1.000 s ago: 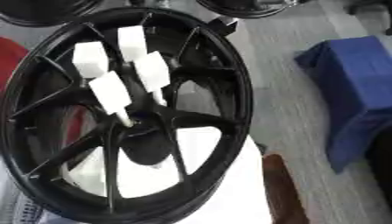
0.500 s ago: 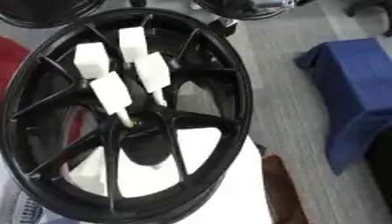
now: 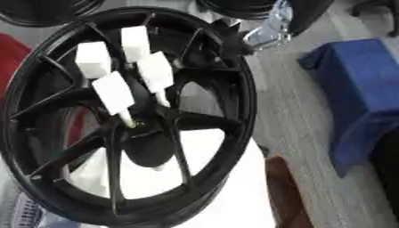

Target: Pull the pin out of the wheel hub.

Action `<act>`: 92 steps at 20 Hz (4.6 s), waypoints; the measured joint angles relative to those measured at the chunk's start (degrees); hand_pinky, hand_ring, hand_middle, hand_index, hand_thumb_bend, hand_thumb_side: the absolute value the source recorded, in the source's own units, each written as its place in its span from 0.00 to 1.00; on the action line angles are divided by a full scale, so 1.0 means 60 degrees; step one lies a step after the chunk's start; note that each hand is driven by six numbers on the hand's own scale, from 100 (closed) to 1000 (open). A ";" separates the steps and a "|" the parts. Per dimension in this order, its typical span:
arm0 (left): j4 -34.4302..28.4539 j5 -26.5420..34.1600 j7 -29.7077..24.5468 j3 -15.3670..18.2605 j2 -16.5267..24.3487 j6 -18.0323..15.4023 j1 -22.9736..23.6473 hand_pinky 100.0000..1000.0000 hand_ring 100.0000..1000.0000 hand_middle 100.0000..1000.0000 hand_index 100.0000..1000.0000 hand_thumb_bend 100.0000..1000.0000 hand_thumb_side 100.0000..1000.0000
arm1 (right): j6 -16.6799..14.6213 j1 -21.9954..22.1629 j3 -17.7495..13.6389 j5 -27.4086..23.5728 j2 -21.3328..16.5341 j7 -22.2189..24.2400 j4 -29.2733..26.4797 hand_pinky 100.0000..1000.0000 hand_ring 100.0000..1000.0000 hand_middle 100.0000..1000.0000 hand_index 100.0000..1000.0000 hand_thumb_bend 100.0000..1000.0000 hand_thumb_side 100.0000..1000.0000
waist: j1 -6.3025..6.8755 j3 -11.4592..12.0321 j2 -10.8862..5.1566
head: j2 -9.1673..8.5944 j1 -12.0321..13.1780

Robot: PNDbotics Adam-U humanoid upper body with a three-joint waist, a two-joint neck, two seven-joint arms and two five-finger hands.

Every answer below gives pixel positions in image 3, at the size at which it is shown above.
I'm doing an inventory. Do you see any black spoked wheel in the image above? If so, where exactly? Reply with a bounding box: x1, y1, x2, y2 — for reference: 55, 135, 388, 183
0, 6, 259, 227

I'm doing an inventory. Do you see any red object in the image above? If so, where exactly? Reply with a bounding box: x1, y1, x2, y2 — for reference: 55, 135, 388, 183
0, 32, 35, 101

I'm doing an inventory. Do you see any blue fabric-covered object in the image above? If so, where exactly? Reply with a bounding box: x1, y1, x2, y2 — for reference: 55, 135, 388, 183
296, 38, 399, 178

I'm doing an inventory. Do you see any black round wheel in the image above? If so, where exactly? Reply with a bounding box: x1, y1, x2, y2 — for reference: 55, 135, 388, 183
0, 0, 108, 29
194, 0, 337, 37

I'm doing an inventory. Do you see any silver metal bracket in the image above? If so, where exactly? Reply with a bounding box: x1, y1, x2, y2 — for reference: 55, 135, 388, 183
243, 0, 295, 50

